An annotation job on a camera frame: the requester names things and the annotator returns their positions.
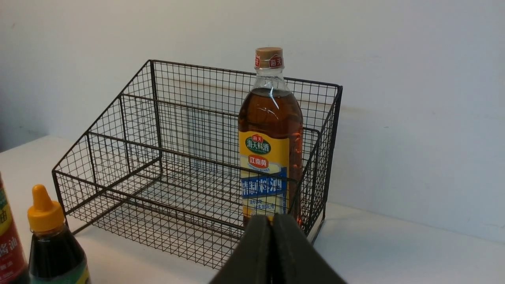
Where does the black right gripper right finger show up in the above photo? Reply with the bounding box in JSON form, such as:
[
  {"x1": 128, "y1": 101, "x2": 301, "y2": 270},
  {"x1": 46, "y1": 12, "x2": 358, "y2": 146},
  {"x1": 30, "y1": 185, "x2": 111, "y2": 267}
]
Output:
[{"x1": 272, "y1": 214, "x2": 346, "y2": 284}]

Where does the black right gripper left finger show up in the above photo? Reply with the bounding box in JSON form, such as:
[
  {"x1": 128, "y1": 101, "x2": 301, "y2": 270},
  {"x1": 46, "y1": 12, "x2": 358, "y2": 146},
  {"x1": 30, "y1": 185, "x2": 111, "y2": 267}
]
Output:
[{"x1": 210, "y1": 215, "x2": 272, "y2": 284}]

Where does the amber cooking wine bottle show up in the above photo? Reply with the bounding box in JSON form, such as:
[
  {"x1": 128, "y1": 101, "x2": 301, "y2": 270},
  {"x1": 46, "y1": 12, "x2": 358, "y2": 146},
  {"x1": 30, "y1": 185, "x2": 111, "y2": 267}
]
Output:
[{"x1": 238, "y1": 47, "x2": 303, "y2": 226}]

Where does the small yellow-capped sauce bottle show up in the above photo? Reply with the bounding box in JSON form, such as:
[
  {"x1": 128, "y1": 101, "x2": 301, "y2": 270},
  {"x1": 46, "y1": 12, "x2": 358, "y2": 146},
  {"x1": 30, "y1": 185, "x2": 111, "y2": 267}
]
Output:
[{"x1": 27, "y1": 185, "x2": 92, "y2": 284}]

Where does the dark soy sauce bottle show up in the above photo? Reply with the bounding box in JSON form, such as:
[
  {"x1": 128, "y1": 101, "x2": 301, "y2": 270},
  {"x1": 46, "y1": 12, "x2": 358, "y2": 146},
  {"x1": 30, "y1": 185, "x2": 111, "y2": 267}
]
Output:
[{"x1": 0, "y1": 180, "x2": 30, "y2": 284}]

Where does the black wire mesh shelf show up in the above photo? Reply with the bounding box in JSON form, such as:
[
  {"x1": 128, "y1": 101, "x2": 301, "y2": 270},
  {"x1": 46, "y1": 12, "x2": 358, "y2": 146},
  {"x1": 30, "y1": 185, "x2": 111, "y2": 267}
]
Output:
[{"x1": 52, "y1": 60, "x2": 343, "y2": 270}]

